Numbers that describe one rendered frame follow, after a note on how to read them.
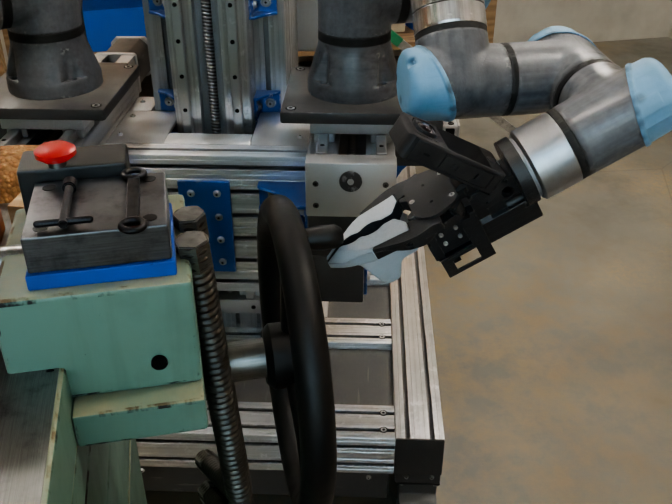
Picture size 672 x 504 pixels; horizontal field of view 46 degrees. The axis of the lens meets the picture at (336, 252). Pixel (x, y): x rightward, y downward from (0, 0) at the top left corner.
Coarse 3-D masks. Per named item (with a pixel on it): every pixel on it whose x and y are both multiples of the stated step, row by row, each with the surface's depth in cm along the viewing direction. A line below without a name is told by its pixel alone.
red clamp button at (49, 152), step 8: (48, 144) 59; (56, 144) 59; (64, 144) 59; (72, 144) 59; (40, 152) 58; (48, 152) 58; (56, 152) 58; (64, 152) 58; (72, 152) 58; (40, 160) 58; (48, 160) 58; (56, 160) 58; (64, 160) 58
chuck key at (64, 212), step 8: (72, 176) 58; (64, 184) 57; (72, 184) 57; (64, 192) 56; (72, 192) 56; (64, 200) 55; (64, 208) 54; (64, 216) 53; (80, 216) 53; (88, 216) 53; (40, 224) 52; (48, 224) 52; (56, 224) 53; (64, 224) 52
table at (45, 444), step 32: (0, 352) 58; (0, 384) 55; (32, 384) 55; (64, 384) 55; (192, 384) 59; (0, 416) 52; (32, 416) 52; (64, 416) 54; (96, 416) 57; (128, 416) 57; (160, 416) 58; (192, 416) 58; (0, 448) 49; (32, 448) 49; (64, 448) 53; (0, 480) 47; (32, 480) 47; (64, 480) 51
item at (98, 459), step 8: (96, 448) 67; (104, 448) 72; (88, 456) 63; (96, 456) 66; (104, 456) 71; (88, 464) 62; (96, 464) 66; (104, 464) 71; (88, 472) 62; (96, 472) 65; (104, 472) 70; (88, 480) 61; (96, 480) 65; (104, 480) 69; (88, 488) 60; (96, 488) 64; (104, 488) 69; (88, 496) 60; (96, 496) 64; (104, 496) 68
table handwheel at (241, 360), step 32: (288, 224) 63; (288, 256) 61; (288, 288) 59; (288, 320) 59; (320, 320) 59; (256, 352) 70; (288, 352) 69; (320, 352) 58; (288, 384) 70; (320, 384) 58; (288, 416) 81; (320, 416) 58; (288, 448) 78; (320, 448) 59; (288, 480) 75; (320, 480) 60
